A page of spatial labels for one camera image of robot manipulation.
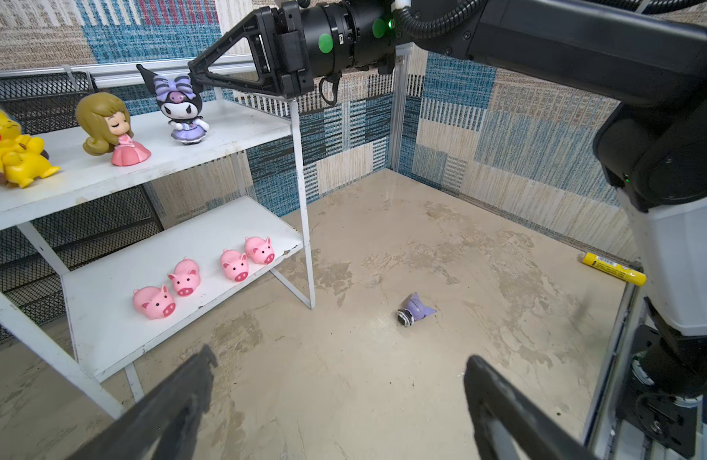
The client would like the white two-tier shelf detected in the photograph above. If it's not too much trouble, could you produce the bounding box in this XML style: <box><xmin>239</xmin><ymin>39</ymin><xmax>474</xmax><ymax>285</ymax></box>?
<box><xmin>0</xmin><ymin>98</ymin><xmax>311</xmax><ymax>419</ymax></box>

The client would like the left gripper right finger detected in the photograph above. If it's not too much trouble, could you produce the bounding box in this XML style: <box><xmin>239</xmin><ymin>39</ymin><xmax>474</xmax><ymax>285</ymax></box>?
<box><xmin>464</xmin><ymin>355</ymin><xmax>594</xmax><ymax>460</ymax></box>

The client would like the yellow blue pokemon toy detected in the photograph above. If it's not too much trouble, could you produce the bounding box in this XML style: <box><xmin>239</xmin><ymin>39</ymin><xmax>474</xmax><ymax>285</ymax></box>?
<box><xmin>0</xmin><ymin>105</ymin><xmax>60</xmax><ymax>189</ymax></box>

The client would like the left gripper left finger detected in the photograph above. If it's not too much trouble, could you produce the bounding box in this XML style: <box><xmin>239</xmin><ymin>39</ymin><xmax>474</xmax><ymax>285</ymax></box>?
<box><xmin>70</xmin><ymin>344</ymin><xmax>217</xmax><ymax>459</ymax></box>

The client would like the black purple bat toy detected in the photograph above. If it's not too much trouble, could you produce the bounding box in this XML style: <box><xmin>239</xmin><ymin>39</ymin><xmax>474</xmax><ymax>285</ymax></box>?
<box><xmin>136</xmin><ymin>64</ymin><xmax>210</xmax><ymax>145</ymax></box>

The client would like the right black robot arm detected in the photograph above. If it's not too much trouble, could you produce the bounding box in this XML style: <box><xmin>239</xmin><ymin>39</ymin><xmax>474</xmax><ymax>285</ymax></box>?
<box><xmin>189</xmin><ymin>1</ymin><xmax>707</xmax><ymax>397</ymax></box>

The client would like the yellow glue tube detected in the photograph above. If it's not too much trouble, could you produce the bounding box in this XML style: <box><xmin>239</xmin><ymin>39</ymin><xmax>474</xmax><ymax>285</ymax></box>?
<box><xmin>581</xmin><ymin>252</ymin><xmax>647</xmax><ymax>287</ymax></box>

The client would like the olive green figure toy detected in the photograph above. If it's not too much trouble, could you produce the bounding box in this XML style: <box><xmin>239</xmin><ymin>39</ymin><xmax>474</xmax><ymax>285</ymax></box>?
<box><xmin>76</xmin><ymin>92</ymin><xmax>151</xmax><ymax>168</ymax></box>

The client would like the purple figure toy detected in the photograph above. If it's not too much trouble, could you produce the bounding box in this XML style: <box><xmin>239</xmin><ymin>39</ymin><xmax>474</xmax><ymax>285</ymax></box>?
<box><xmin>397</xmin><ymin>292</ymin><xmax>437</xmax><ymax>327</ymax></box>

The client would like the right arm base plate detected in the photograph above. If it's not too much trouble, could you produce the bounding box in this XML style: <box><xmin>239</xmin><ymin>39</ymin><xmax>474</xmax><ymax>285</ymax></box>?
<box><xmin>616</xmin><ymin>325</ymin><xmax>707</xmax><ymax>459</ymax></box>

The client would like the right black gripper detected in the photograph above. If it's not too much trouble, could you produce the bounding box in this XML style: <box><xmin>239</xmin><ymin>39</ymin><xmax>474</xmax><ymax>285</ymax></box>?
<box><xmin>188</xmin><ymin>2</ymin><xmax>314</xmax><ymax>99</ymax></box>

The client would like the pink pig toy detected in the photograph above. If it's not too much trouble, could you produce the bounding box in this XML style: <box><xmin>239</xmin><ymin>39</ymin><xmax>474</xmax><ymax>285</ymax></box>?
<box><xmin>220</xmin><ymin>249</ymin><xmax>249</xmax><ymax>283</ymax></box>
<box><xmin>132</xmin><ymin>285</ymin><xmax>176</xmax><ymax>320</ymax></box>
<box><xmin>244</xmin><ymin>237</ymin><xmax>275</xmax><ymax>265</ymax></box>
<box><xmin>168</xmin><ymin>258</ymin><xmax>201</xmax><ymax>297</ymax></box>

